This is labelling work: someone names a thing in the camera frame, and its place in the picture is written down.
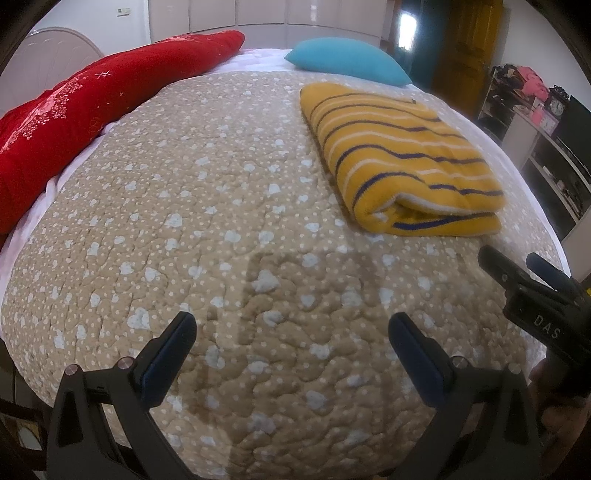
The pink box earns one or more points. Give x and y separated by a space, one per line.
547 121

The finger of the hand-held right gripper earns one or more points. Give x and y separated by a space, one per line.
549 274
501 272

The beige dotted quilt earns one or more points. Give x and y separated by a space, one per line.
207 207

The yellow striped sweater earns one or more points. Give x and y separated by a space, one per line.
392 152

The black television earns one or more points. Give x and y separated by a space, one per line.
577 122

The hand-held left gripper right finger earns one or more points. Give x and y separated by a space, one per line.
418 364

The white wardrobe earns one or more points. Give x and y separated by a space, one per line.
258 14

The brown wooden door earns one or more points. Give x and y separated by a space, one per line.
466 60

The red patterned blanket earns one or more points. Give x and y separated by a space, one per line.
69 120

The person's right hand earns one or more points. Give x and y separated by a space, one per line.
549 406

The white shelf unit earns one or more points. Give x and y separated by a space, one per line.
540 147

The blue pillow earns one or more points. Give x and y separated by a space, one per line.
341 57

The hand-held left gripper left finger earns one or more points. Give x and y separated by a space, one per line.
161 369

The pink clothes pile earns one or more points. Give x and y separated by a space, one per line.
531 78

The white arched headboard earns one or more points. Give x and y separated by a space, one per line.
51 50

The dark table clock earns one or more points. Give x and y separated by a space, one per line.
557 107

